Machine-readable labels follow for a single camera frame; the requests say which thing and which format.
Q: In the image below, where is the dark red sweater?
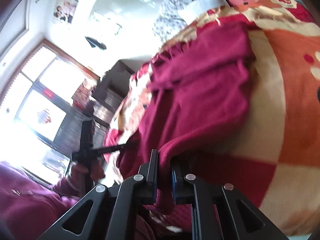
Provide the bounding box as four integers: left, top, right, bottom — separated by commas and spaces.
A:
116, 22, 255, 213

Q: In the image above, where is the magenta sleeve forearm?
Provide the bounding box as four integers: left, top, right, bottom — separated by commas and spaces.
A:
1, 162, 80, 239

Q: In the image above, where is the person's left hand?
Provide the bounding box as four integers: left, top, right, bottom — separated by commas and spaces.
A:
67, 160, 105, 192

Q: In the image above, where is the dark wooden side table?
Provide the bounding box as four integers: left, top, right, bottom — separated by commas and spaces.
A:
84, 60, 135, 128

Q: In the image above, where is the red orange patterned blanket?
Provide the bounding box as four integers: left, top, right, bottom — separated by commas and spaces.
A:
105, 0, 319, 236

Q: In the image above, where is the dark hanging cloth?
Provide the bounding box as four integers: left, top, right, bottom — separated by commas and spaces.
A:
85, 36, 106, 50

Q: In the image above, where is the floral quilt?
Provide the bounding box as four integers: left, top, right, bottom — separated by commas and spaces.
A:
152, 0, 195, 43

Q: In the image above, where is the white pillow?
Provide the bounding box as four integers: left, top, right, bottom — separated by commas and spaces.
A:
177, 0, 229, 24

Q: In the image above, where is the window with wooden frame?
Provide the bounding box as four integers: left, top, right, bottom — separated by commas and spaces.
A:
1, 40, 99, 184

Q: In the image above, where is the wall photo poster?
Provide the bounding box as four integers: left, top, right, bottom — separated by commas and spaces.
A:
53, 0, 79, 24

